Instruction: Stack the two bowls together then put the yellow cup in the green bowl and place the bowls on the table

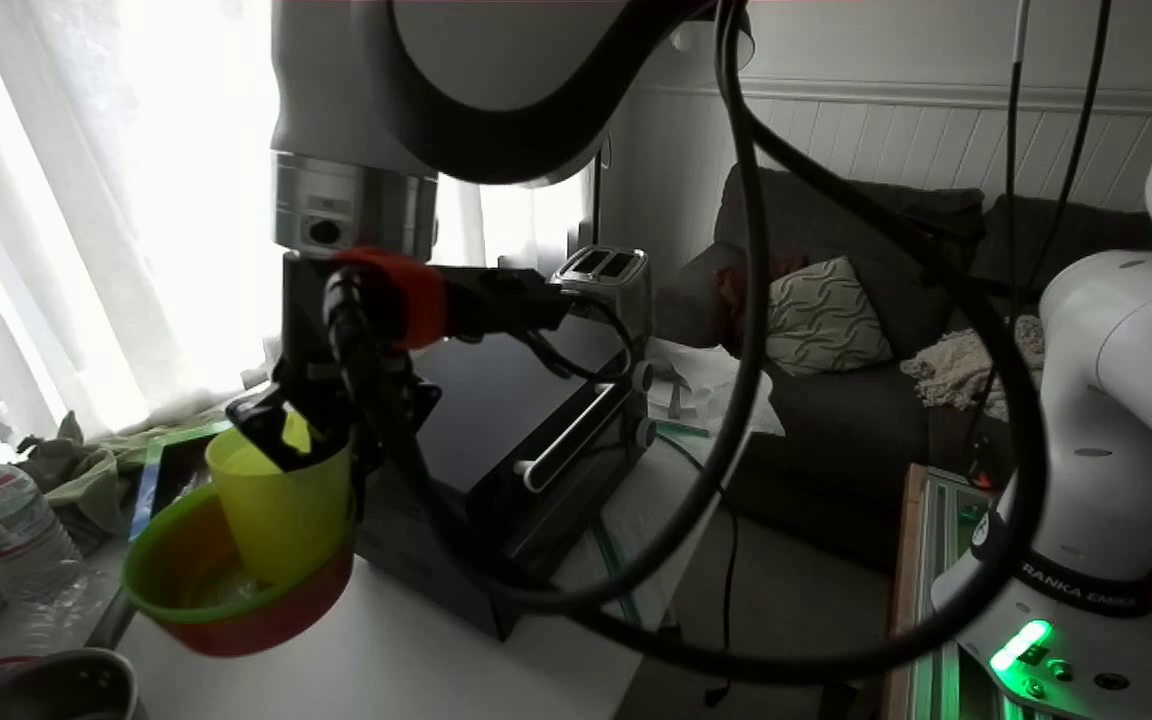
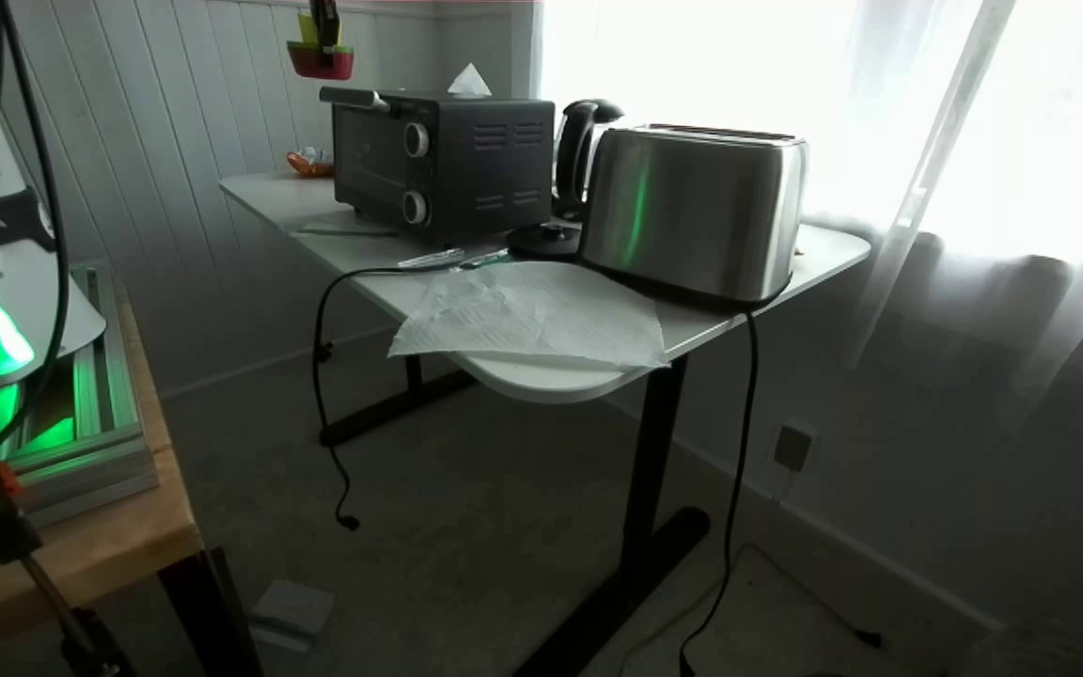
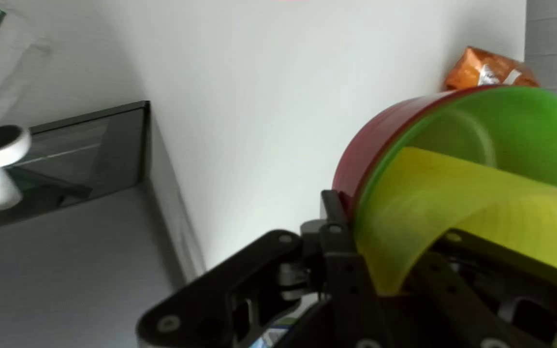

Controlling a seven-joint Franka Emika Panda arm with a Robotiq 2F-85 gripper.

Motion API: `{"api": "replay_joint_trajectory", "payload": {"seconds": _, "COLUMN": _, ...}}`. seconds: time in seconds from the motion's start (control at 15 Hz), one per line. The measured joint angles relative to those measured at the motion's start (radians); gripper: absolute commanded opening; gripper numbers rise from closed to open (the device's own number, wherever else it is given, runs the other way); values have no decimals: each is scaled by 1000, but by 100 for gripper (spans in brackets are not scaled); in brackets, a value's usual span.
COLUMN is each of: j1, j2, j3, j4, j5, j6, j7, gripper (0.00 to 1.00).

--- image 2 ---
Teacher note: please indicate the black kettle base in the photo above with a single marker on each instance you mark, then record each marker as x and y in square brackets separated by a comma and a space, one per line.
[541, 243]

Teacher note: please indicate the black toaster oven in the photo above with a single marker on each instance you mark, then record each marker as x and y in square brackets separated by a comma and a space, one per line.
[476, 169]

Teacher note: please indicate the orange and black clamp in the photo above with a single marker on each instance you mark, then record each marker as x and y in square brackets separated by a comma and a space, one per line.
[10, 527]

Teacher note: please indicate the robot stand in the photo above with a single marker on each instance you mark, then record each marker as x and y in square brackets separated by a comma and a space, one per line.
[118, 527]

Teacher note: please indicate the orange bowl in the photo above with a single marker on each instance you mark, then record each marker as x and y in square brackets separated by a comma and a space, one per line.
[308, 167]

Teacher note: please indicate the crumpled white paper sheet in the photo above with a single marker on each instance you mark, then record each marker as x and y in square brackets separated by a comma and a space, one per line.
[532, 315]

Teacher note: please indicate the green bowl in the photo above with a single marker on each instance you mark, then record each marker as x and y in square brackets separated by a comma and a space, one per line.
[342, 48]

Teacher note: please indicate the wall socket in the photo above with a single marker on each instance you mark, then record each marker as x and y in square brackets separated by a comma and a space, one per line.
[793, 448]

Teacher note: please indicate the white tissue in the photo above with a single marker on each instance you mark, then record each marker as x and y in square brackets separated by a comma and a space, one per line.
[469, 83]

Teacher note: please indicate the toaster oven door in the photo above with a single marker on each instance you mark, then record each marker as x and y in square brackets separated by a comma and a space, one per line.
[368, 160]

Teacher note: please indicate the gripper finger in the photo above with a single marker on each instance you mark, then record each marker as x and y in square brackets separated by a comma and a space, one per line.
[324, 21]

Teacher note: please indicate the toaster oven knob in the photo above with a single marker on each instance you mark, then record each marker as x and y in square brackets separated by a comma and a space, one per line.
[416, 139]
[415, 208]

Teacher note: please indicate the green pen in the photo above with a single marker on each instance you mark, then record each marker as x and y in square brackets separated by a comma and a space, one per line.
[485, 258]

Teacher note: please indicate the black electric kettle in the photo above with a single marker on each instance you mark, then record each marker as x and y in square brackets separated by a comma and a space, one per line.
[574, 150]

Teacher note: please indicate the white sheer curtain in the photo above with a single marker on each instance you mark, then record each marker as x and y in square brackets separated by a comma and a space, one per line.
[974, 122]

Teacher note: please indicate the white box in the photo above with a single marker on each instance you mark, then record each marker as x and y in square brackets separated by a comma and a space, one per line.
[292, 611]

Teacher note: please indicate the yellow cup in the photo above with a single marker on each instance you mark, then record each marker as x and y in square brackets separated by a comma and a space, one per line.
[306, 31]

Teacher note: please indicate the silver toaster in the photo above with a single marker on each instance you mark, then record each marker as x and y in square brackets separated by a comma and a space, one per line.
[692, 216]

